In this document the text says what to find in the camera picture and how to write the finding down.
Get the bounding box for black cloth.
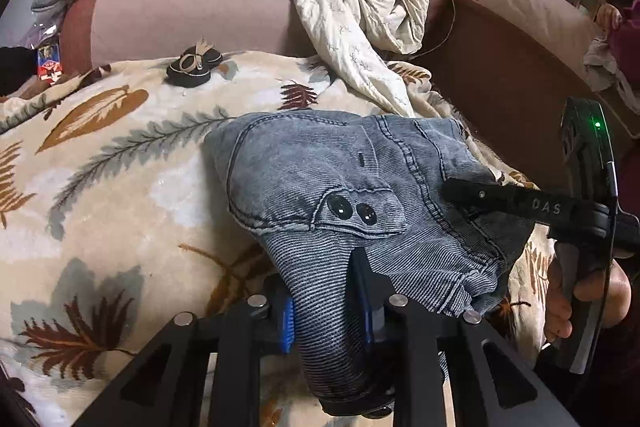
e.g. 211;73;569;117
0;47;38;98

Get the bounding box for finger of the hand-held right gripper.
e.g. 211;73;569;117
442;177;526;221

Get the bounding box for blue-grey denim pants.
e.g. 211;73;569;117
201;111;536;418

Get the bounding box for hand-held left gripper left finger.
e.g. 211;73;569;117
102;274;301;427

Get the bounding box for person's right hand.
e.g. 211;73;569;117
542;257;631;343

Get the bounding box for cream crumpled sheet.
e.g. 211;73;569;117
291;0;431;118

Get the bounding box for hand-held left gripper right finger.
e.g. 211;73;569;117
348;249;581;427

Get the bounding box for tan cord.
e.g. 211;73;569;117
412;0;501;58

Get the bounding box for white cloth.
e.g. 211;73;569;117
584;39;640;102

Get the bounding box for cream leaf-print blanket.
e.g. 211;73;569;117
0;49;556;427

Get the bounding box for red and blue snack packet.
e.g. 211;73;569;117
36;44;66;82

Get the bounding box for maroon cloth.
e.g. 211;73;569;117
607;0;640;72

